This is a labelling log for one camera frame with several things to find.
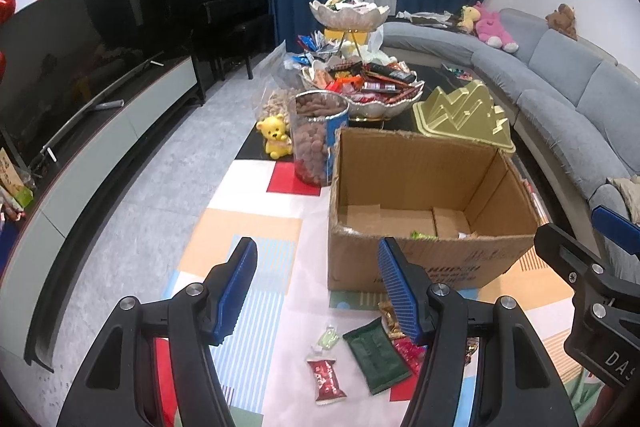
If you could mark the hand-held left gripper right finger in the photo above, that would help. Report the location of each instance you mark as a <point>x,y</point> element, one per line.
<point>397,287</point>

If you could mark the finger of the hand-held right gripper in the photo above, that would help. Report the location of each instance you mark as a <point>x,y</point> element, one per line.
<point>615,227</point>
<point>555,247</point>

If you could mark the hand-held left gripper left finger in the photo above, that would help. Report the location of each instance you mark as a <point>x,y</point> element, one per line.
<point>235,292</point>

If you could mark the gold foil snack wrapper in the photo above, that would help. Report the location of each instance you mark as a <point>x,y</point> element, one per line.
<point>389,319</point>

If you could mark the brown cardboard box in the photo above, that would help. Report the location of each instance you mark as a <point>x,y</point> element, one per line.
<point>360,257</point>

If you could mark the pink red snack packet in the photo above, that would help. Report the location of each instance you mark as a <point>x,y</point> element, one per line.
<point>409,354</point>

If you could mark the dark green snack packet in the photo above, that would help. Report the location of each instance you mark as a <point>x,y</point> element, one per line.
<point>377,357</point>

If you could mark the light green candy packet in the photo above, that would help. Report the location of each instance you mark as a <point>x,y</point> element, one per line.
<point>327,338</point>

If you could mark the small dark red candy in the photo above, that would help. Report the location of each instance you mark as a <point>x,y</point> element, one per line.
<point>470,349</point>

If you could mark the pile of wrapped snacks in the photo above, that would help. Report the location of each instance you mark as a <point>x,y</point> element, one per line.
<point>370,79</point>

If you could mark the beige jacket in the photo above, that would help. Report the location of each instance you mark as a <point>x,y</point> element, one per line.
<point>627,197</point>

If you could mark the colourful patchwork tablecloth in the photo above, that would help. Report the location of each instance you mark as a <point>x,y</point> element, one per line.
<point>260,227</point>

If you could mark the yellow bear figurine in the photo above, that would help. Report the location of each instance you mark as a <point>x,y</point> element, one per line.
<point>275,137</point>

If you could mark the gold mountain-shaped tray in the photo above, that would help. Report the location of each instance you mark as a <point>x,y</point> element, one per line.
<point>460,117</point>

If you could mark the clear jar of nuts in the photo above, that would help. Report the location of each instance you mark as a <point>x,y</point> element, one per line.
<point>315,142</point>

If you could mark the grey corner sofa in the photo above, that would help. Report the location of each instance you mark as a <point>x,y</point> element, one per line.
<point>550,72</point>

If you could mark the grey black television cabinet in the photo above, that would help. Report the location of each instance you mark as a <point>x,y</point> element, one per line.
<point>90,167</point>

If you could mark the clear plastic bag of nuts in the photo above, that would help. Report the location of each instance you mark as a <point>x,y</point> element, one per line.
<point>275,104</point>

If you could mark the scattered small candies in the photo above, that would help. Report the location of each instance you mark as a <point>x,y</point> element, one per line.
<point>460,72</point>

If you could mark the brown plush toy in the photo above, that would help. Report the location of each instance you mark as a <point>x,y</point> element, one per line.
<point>562,19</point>

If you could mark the grey remote control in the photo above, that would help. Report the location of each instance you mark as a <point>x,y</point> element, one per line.
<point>109,104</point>

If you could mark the pink plush toy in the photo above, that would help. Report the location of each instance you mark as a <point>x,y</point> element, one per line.
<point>492,27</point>

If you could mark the white plastic bag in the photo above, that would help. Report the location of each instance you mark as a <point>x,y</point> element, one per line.
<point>372,44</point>

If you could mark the yellow plush toy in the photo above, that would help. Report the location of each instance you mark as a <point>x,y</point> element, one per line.
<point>467,18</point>

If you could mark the heap of blue snack packets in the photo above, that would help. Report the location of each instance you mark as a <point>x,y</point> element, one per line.
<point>312,46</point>

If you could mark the beige snack bag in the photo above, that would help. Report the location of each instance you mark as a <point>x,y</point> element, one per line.
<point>9,167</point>

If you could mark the crumpled white green cloth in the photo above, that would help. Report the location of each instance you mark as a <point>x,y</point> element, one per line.
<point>425,18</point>

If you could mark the black piano bench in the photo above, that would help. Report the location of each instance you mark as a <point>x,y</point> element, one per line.
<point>250,27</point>

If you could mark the white tiered snack bowl stand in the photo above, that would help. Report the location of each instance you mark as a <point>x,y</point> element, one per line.
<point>350,19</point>

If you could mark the black curved television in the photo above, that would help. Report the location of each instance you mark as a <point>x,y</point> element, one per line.
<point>60,67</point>

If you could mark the red heart foil balloon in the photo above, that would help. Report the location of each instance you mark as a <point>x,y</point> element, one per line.
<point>7,4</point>
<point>3,66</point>

